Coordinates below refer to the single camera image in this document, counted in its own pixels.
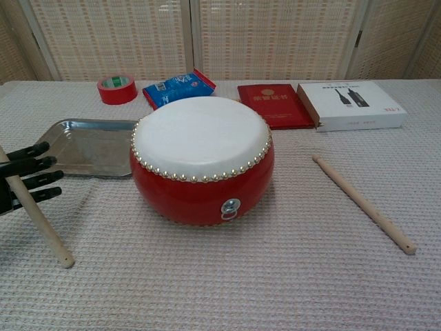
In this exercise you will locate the left silver black-fingered robot hand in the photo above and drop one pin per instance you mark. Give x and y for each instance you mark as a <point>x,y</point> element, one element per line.
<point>38,177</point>

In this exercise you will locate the wooden drumstick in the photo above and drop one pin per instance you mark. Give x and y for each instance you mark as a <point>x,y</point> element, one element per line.
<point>365,205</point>
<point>44,224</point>

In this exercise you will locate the rectangular metal tray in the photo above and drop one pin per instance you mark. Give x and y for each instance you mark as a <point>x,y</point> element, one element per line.
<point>93,148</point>

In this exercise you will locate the red drum with white skin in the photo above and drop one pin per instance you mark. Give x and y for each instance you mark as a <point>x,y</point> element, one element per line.
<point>200,138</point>

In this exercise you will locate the red tape roll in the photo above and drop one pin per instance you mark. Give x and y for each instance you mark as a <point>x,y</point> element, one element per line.
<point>117,94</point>

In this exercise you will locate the bamboo folding screen panel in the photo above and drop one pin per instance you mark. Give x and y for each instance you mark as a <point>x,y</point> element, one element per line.
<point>389,38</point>
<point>13,45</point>
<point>437,58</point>
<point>113,38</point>
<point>275,38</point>

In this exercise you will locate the blue snack packet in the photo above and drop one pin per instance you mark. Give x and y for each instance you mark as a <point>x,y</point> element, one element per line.
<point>172,91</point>

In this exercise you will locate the white woven tablecloth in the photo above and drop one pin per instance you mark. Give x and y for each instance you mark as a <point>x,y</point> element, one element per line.
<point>220,276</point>

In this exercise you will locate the red certificate booklet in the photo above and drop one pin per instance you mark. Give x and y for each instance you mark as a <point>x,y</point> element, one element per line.
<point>279,107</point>

